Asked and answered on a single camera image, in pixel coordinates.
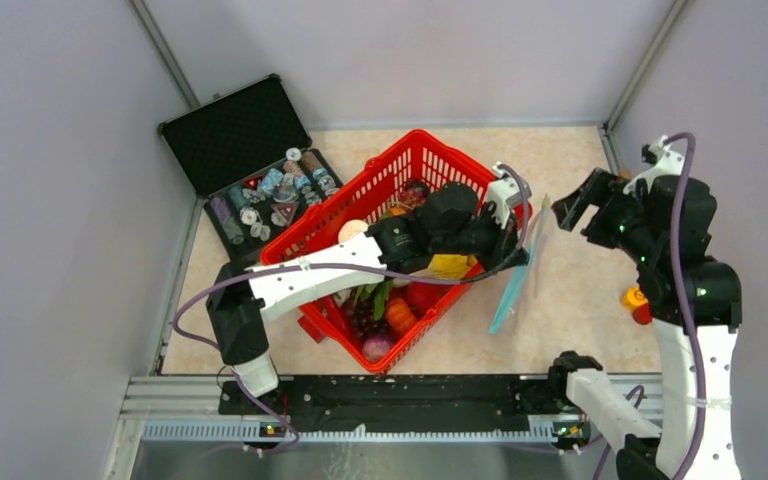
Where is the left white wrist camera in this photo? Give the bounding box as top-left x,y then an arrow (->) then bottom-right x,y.
485,162 -> 532,228

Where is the red chili pepper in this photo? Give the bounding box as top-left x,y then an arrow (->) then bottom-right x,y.
322,296 -> 352,339

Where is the green leafy vegetable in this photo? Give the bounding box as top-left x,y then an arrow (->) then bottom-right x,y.
352,280 -> 393,321

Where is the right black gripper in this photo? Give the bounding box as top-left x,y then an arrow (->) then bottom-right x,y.
552,167 -> 659,264

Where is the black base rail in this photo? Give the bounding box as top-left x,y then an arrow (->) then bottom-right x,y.
218,374 -> 591,435

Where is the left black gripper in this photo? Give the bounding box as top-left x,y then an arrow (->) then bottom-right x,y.
432,202 -> 531,275

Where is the dark purple grape bunch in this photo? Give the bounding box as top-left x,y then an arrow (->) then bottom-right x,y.
341,299 -> 390,343

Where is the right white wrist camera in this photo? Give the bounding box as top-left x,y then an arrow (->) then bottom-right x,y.
622,135 -> 685,198

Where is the small orange pumpkin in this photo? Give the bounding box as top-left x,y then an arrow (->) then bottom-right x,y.
385,298 -> 418,336

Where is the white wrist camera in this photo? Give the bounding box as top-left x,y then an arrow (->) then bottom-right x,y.
485,162 -> 532,228
622,135 -> 685,198

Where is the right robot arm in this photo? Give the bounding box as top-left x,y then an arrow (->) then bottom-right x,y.
546,168 -> 742,479

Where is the white brown mushroom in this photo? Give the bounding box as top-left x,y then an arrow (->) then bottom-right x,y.
337,219 -> 369,244

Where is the clear zip top bag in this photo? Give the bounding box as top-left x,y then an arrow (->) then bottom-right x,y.
488,194 -> 551,334

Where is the purple red onion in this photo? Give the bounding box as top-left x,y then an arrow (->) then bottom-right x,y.
361,333 -> 395,363

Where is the black poker chip case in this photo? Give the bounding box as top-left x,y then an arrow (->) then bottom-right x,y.
158,74 -> 343,266

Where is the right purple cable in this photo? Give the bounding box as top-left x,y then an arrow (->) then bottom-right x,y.
592,132 -> 710,480

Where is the red grape bunch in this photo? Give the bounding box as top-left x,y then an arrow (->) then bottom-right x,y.
396,179 -> 431,210

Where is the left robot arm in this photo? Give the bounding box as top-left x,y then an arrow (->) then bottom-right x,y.
206,177 -> 531,414

